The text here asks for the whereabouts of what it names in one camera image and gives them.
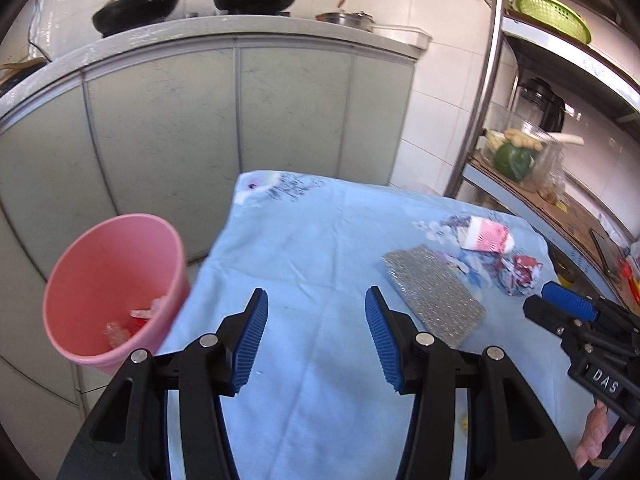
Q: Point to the red packaging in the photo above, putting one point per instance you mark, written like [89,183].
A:
[631,280]

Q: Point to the light blue floral cloth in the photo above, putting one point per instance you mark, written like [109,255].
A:
[310,270]

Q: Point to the clear plastic container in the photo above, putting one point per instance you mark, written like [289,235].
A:
[500,120]

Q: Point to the steel cooking pot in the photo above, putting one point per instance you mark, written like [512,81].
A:
[347,19]

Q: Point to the person's right hand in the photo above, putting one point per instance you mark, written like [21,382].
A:
[592,435]

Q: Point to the silver scouring cloth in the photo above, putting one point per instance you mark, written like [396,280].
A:
[435,295]

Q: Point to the red wrapper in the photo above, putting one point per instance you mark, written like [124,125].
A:
[520,275]

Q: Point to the cauliflower piece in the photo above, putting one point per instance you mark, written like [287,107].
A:
[494,139]

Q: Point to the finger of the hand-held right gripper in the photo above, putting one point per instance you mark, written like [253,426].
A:
[570,300]
[547,315]

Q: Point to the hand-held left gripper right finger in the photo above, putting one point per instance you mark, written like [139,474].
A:
[378,332]

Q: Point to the green bell pepper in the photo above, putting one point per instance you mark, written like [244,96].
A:
[512,160]

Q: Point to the ginger root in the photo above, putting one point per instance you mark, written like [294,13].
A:
[522,139]

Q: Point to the metal shelf rack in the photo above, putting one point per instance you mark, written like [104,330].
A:
[482,85]

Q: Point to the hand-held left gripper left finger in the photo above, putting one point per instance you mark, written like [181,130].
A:
[252,332]

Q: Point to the grey kitchen counter cabinet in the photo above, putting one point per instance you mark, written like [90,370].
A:
[165,120]

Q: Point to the red plastic packet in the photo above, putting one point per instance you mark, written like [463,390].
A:
[142,325]

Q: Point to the white styrofoam piece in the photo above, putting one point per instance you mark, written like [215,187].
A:
[150,307]

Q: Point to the cardboard sheet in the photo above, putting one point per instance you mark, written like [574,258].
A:
[565,215]

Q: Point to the pink plastic bucket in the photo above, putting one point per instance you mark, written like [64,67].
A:
[100,270]

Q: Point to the green plastic basket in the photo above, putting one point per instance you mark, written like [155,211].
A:
[552,15]

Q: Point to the clear plastic bag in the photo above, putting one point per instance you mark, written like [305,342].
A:
[552,182]

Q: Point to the pink white wrapper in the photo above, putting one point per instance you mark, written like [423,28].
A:
[487,235]

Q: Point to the white leek stalk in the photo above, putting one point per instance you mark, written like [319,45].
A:
[565,139]

